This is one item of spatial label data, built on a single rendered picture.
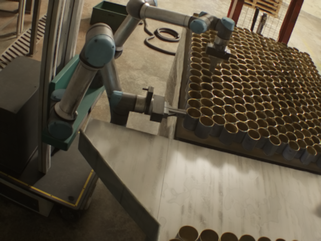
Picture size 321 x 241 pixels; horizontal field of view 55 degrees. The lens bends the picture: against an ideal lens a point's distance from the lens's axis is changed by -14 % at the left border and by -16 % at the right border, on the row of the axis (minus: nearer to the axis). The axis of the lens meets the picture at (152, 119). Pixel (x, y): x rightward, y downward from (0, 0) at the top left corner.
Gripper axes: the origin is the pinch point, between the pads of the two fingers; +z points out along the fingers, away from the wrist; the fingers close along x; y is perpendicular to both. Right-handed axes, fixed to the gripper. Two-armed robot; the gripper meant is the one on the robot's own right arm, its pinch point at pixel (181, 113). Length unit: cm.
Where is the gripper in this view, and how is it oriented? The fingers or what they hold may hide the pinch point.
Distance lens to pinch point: 156.4
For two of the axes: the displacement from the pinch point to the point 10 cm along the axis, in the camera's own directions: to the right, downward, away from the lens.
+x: -0.6, 6.3, -7.7
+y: -2.2, 7.4, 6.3
